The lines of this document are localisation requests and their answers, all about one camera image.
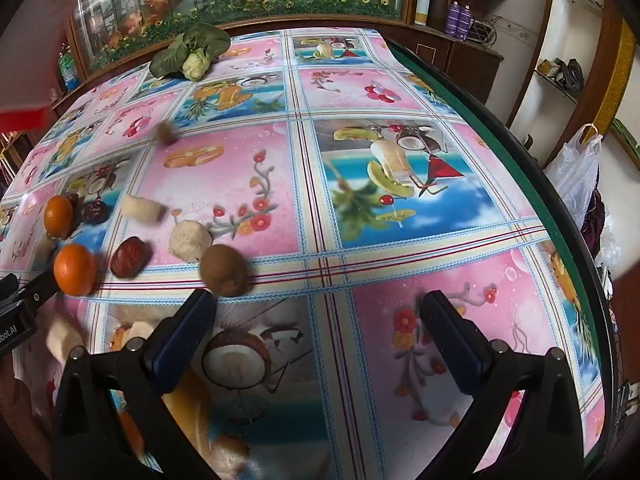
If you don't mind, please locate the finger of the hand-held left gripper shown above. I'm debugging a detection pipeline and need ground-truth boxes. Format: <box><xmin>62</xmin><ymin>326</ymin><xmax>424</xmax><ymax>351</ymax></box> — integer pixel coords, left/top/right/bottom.
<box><xmin>17</xmin><ymin>267</ymin><xmax>63</xmax><ymax>307</ymax></box>

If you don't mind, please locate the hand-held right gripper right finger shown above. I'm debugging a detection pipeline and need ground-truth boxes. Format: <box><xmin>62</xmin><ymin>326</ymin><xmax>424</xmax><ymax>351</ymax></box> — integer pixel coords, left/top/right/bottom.
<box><xmin>419</xmin><ymin>291</ymin><xmax>586</xmax><ymax>480</ymax></box>

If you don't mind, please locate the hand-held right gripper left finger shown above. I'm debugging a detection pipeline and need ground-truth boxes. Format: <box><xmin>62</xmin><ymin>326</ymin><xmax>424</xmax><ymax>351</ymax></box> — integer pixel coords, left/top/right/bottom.
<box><xmin>50</xmin><ymin>287</ymin><xmax>221</xmax><ymax>480</ymax></box>

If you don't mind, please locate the orange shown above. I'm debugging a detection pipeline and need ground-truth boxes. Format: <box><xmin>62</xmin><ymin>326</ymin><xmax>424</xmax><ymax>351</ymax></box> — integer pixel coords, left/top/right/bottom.
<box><xmin>53</xmin><ymin>244</ymin><xmax>97</xmax><ymax>297</ymax></box>
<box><xmin>43</xmin><ymin>195</ymin><xmax>74</xmax><ymax>239</ymax></box>

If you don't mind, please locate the large beige yam chunk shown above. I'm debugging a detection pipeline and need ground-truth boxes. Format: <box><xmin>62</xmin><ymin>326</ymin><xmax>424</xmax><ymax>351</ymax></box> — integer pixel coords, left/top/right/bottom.
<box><xmin>168</xmin><ymin>220</ymin><xmax>211</xmax><ymax>263</ymax></box>

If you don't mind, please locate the red cardboard box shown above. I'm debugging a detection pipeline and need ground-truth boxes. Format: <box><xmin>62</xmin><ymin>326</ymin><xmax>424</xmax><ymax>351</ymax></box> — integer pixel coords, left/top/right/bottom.
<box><xmin>0</xmin><ymin>102</ymin><xmax>53</xmax><ymax>133</ymax></box>

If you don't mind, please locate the brown kiwi fruit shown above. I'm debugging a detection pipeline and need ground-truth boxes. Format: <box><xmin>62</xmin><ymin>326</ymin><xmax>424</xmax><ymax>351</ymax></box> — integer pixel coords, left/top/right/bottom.
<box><xmin>200</xmin><ymin>244</ymin><xmax>248</xmax><ymax>298</ymax></box>

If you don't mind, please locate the dark rimmed table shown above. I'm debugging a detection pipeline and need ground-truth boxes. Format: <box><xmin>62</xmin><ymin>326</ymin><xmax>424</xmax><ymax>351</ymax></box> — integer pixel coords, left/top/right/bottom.
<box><xmin>387</xmin><ymin>35</ymin><xmax>623</xmax><ymax>480</ymax></box>

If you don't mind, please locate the fruit printed tablecloth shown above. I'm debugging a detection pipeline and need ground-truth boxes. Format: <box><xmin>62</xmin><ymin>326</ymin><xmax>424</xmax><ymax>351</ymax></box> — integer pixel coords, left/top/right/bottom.
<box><xmin>0</xmin><ymin>27</ymin><xmax>613</xmax><ymax>480</ymax></box>

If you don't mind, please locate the white plastic bag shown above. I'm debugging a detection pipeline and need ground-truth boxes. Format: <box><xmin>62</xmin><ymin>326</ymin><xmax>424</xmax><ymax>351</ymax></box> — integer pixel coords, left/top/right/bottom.
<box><xmin>544</xmin><ymin>124</ymin><xmax>604</xmax><ymax>233</ymax></box>

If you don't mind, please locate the green plastic bottle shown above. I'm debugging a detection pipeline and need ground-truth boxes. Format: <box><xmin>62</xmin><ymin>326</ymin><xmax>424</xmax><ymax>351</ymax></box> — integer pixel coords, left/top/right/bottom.
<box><xmin>57</xmin><ymin>45</ymin><xmax>82</xmax><ymax>95</ymax></box>

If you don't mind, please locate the brown wooden cabinet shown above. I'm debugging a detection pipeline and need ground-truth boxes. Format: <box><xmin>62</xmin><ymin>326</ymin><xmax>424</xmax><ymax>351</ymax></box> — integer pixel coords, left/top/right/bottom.
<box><xmin>390</xmin><ymin>22</ymin><xmax>504</xmax><ymax>106</ymax></box>

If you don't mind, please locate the green bok choy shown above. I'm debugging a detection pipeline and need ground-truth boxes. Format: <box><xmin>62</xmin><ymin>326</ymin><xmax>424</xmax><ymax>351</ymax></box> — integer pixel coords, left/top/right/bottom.
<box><xmin>150</xmin><ymin>22</ymin><xmax>232</xmax><ymax>82</ymax></box>

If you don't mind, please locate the dark wicker basket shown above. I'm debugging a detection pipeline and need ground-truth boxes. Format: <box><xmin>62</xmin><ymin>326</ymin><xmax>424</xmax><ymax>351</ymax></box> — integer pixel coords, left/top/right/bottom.
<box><xmin>457</xmin><ymin>0</ymin><xmax>512</xmax><ymax>28</ymax></box>

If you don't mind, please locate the white wall shelf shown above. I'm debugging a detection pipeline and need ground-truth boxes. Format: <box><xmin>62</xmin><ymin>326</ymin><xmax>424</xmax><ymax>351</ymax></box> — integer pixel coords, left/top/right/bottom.
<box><xmin>505</xmin><ymin>0</ymin><xmax>621</xmax><ymax>128</ymax></box>

